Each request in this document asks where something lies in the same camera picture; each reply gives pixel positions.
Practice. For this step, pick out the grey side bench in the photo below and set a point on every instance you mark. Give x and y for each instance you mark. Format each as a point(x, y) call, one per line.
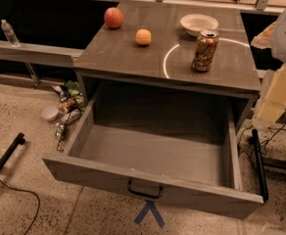
point(31, 54)

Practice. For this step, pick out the black right stand bar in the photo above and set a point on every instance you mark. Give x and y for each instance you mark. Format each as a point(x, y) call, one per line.
point(260, 170)

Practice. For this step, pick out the grey top drawer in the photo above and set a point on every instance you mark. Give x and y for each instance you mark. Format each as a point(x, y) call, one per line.
point(182, 141)

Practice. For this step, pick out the white bowl on cabinet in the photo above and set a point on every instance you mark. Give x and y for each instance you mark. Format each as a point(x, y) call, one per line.
point(194, 23)

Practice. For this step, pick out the black left stand bar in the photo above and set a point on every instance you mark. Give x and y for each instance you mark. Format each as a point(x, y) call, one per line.
point(19, 140)

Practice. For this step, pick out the green snack bag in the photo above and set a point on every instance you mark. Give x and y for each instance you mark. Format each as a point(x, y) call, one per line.
point(72, 87)

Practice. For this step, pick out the clear plastic water bottle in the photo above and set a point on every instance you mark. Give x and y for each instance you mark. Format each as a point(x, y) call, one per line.
point(10, 34)

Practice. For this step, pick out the black stand bar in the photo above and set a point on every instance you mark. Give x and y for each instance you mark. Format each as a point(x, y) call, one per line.
point(260, 170)
point(19, 140)

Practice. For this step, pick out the small white bowl on floor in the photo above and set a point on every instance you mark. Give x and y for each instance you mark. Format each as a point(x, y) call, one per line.
point(49, 113)

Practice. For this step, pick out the grey wooden drawer cabinet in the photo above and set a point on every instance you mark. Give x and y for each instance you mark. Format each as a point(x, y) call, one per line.
point(166, 61)

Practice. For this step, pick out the gold soda can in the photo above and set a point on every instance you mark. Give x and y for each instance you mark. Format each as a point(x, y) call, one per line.
point(205, 49)

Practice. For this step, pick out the red apple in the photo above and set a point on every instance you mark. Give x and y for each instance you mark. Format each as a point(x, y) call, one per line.
point(113, 18)

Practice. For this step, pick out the black top drawer handle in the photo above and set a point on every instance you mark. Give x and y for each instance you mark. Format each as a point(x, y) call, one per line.
point(132, 191)

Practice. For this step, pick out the orange fruit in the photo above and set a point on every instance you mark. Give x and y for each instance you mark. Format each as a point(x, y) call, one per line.
point(143, 37)

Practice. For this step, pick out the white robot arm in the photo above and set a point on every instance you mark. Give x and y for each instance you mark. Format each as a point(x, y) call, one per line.
point(272, 104)

